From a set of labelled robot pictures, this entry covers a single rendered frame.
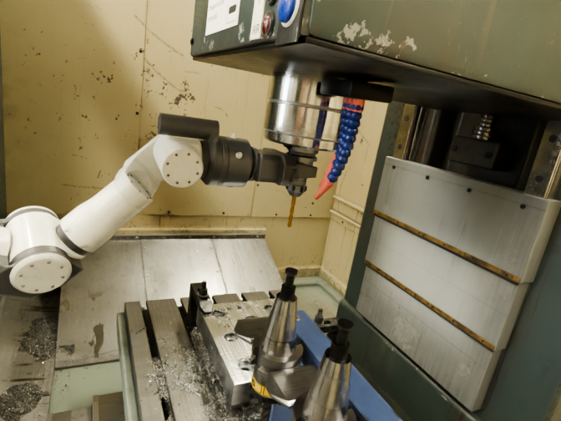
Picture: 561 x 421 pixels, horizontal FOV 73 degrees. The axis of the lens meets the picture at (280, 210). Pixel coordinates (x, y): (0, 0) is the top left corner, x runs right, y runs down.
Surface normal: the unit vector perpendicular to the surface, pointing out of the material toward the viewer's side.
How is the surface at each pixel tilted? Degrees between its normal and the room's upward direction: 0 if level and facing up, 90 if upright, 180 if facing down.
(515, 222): 90
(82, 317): 24
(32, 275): 108
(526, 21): 90
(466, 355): 90
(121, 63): 90
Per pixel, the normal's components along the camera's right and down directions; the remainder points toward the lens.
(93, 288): 0.32, -0.74
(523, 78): 0.43, 0.30
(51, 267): 0.53, 0.58
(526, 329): -0.89, -0.02
